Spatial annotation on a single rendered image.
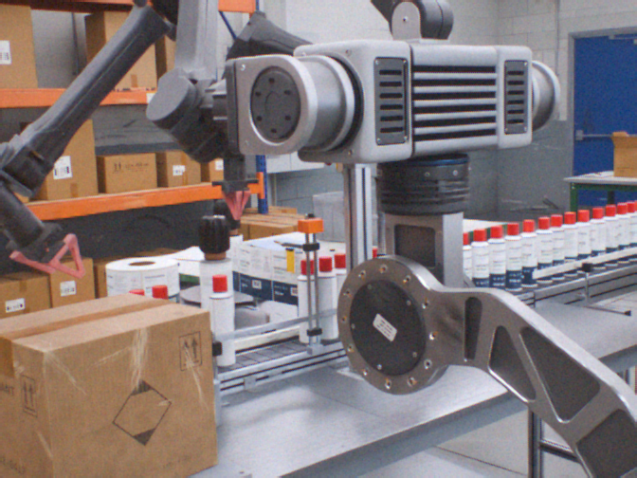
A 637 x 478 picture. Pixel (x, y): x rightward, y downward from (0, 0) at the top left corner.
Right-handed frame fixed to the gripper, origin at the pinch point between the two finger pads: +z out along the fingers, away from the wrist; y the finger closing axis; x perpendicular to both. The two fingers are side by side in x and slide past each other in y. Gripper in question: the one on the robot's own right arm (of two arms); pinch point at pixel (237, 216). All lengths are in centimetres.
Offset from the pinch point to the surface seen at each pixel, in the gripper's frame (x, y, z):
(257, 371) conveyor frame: 22.8, 12.2, 32.1
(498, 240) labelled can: 21, -77, 14
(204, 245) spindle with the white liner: -9.1, 4.3, 7.6
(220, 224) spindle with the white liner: -6.4, 0.8, 2.4
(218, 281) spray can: 18.9, 18.7, 10.9
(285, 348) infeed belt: 17.6, -0.1, 30.4
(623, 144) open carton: -201, -524, 12
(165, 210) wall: -436, -229, 52
